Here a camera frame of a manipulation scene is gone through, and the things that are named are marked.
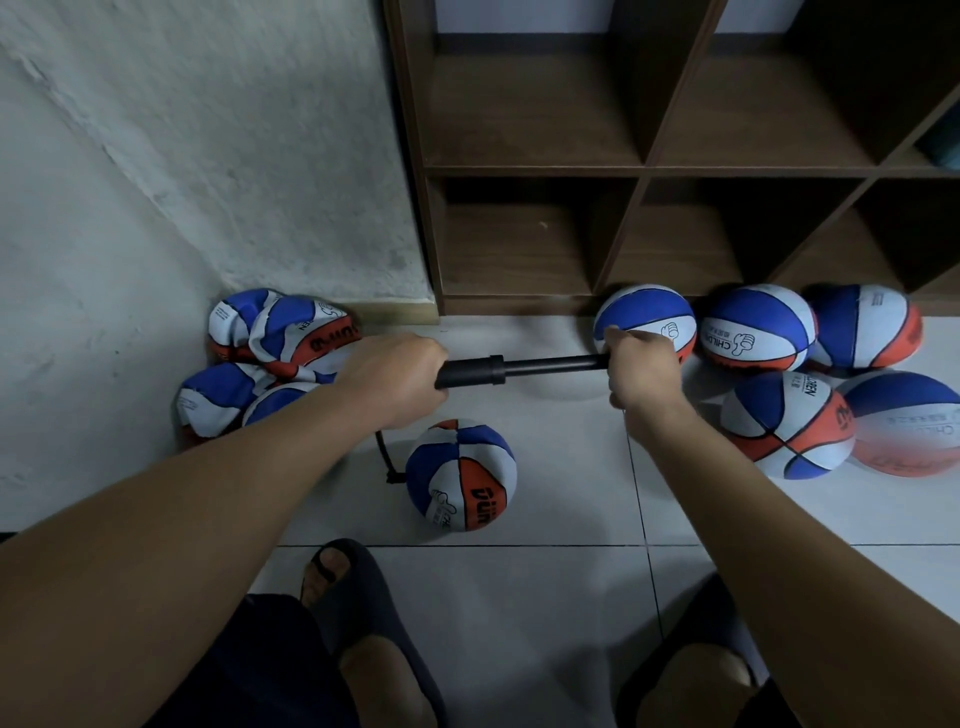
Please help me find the person's left hand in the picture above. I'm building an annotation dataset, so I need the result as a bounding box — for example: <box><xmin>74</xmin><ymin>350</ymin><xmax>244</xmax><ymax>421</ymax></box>
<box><xmin>330</xmin><ymin>333</ymin><xmax>450</xmax><ymax>432</ymax></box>

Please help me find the person's right hand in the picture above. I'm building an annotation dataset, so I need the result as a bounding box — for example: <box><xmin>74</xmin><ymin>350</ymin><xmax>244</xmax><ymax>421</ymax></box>
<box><xmin>604</xmin><ymin>328</ymin><xmax>689</xmax><ymax>444</ymax></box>

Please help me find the blue white red basketball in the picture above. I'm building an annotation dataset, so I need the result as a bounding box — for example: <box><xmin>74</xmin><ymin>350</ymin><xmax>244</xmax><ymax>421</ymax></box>
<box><xmin>697</xmin><ymin>283</ymin><xmax>819</xmax><ymax>374</ymax></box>
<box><xmin>840</xmin><ymin>370</ymin><xmax>960</xmax><ymax>479</ymax></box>
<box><xmin>720</xmin><ymin>369</ymin><xmax>858</xmax><ymax>482</ymax></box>
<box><xmin>247</xmin><ymin>295</ymin><xmax>362</xmax><ymax>380</ymax></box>
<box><xmin>805</xmin><ymin>283</ymin><xmax>926</xmax><ymax>375</ymax></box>
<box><xmin>405</xmin><ymin>418</ymin><xmax>521</xmax><ymax>533</ymax></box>
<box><xmin>207</xmin><ymin>288</ymin><xmax>282</xmax><ymax>362</ymax></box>
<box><xmin>174</xmin><ymin>360</ymin><xmax>275</xmax><ymax>449</ymax></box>
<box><xmin>240</xmin><ymin>379</ymin><xmax>339</xmax><ymax>429</ymax></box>
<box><xmin>592</xmin><ymin>283</ymin><xmax>699</xmax><ymax>362</ymax></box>

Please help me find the black hand pump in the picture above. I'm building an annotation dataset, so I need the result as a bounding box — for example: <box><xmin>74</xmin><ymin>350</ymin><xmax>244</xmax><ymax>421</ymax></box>
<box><xmin>375</xmin><ymin>352</ymin><xmax>611</xmax><ymax>485</ymax></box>

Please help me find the brown wooden cubby shelf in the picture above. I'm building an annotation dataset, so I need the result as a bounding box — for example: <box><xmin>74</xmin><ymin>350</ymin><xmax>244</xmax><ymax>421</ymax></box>
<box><xmin>382</xmin><ymin>0</ymin><xmax>960</xmax><ymax>318</ymax></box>

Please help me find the person's right forearm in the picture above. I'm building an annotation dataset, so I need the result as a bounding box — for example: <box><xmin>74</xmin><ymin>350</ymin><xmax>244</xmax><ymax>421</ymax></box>
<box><xmin>633</xmin><ymin>405</ymin><xmax>960</xmax><ymax>728</ymax></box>

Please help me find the person's left forearm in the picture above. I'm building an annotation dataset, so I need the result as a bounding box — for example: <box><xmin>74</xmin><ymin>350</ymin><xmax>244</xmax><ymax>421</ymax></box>
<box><xmin>0</xmin><ymin>387</ymin><xmax>377</xmax><ymax>728</ymax></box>

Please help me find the person's left foot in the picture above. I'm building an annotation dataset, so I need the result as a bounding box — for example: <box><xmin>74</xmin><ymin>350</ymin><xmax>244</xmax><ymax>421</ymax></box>
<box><xmin>306</xmin><ymin>549</ymin><xmax>437</xmax><ymax>728</ymax></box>

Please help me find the black sandal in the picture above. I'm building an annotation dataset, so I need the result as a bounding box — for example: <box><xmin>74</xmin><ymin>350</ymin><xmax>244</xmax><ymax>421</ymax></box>
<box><xmin>615</xmin><ymin>577</ymin><xmax>767</xmax><ymax>728</ymax></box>
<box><xmin>300</xmin><ymin>538</ymin><xmax>449</xmax><ymax>728</ymax></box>

